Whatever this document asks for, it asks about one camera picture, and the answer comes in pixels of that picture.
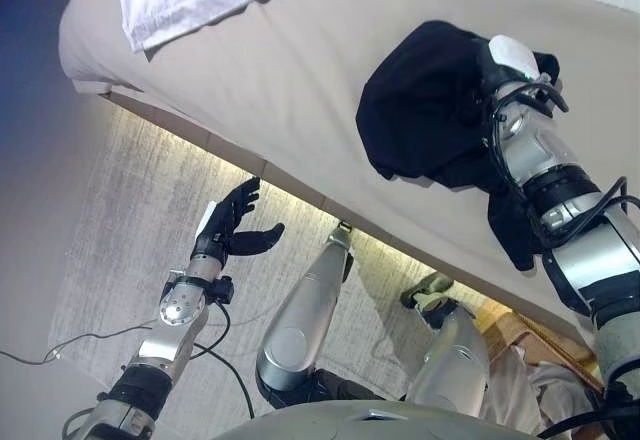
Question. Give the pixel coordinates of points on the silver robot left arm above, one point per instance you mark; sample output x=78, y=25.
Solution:
x=175, y=330

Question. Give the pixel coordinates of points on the silver robot right leg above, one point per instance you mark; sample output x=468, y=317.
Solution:
x=455, y=355

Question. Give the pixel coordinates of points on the grey robot torso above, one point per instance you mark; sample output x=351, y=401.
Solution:
x=375, y=422

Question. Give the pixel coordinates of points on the brown wicker basket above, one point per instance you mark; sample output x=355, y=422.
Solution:
x=510, y=327

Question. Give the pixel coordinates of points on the grey striped rug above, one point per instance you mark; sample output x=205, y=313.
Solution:
x=150, y=185

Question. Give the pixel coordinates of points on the light grey garment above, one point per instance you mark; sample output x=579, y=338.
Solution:
x=515, y=385

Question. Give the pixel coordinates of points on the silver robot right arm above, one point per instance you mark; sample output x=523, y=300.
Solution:
x=590, y=260

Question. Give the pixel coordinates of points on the beige upholstered bed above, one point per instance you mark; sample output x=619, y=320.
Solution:
x=300, y=85

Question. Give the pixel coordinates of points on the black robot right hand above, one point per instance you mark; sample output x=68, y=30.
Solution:
x=510, y=57

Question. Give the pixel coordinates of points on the beige bed runner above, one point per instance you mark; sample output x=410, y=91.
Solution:
x=300, y=110

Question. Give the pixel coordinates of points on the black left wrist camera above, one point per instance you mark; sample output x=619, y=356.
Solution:
x=222, y=290

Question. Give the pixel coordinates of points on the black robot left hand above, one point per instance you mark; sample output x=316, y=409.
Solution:
x=222, y=230

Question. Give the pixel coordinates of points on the silver robot left leg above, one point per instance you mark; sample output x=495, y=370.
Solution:
x=305, y=320

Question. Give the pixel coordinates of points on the black garment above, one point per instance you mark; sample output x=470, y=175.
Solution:
x=425, y=105

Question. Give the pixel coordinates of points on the silver robot leg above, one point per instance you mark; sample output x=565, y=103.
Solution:
x=455, y=355
x=305, y=320

